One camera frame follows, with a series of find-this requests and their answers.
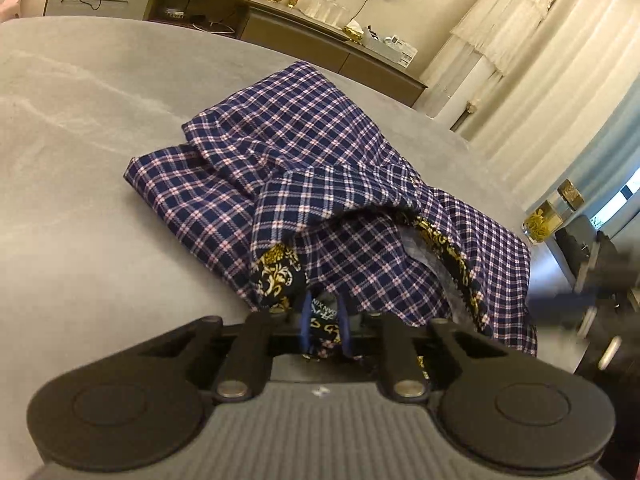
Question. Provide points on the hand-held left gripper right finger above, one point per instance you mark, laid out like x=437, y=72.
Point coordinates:
x=344, y=325

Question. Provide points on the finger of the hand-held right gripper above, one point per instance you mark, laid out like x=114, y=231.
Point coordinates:
x=560, y=305

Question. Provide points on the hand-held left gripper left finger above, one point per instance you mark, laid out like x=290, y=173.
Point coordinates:
x=305, y=322

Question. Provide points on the blue plaid shirt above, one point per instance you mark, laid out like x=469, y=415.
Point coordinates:
x=300, y=160

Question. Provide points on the glass jar with yellow contents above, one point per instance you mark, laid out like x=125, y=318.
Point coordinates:
x=542, y=225

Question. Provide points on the glass jar with gold lid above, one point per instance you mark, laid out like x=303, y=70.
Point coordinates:
x=571, y=194

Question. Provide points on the light blue sheer curtain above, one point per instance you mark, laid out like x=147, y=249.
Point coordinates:
x=600, y=160

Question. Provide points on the white curtain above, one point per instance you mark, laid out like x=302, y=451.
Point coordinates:
x=560, y=85

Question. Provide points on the white lace covered appliance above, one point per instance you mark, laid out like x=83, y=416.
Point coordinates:
x=490, y=35

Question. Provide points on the white organiser box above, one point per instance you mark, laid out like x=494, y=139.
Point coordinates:
x=390, y=47

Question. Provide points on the long grey sideboard cabinet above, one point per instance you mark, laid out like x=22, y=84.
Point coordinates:
x=300, y=35

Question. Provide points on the gold tissue box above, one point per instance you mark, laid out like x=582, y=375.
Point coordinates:
x=355, y=32

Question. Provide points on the cluster of clear glasses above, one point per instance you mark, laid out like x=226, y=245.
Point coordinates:
x=325, y=10

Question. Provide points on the wall radiator pipe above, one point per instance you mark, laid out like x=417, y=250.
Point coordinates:
x=462, y=116

